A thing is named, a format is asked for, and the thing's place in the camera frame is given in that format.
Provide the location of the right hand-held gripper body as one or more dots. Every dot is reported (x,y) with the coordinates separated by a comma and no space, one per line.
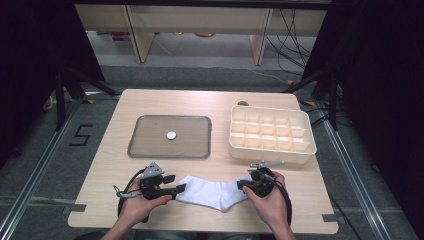
(263,183)

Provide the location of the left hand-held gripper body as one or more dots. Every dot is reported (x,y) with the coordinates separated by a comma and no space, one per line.
(151,186)

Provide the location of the white sock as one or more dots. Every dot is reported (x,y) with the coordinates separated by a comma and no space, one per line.
(206,193)

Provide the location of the person's left hand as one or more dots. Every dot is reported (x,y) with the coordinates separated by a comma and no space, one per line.
(140,208)

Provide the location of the person's right hand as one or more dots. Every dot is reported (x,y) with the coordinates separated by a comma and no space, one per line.
(271,208)

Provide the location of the cream compartment storage box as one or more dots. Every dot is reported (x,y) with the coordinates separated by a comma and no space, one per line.
(271,153)

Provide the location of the grey translucent tray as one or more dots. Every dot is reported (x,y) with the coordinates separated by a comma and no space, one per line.
(150,141)

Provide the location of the white round disc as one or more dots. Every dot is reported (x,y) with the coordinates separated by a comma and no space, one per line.
(171,135)

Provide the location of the small dark round object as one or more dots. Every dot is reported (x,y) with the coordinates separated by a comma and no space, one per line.
(243,103)

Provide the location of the black metal stand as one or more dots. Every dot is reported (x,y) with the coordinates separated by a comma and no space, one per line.
(333,100)
(60,100)

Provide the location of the aluminium floor rail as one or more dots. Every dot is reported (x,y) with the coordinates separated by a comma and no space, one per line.
(353,180)
(36,173)

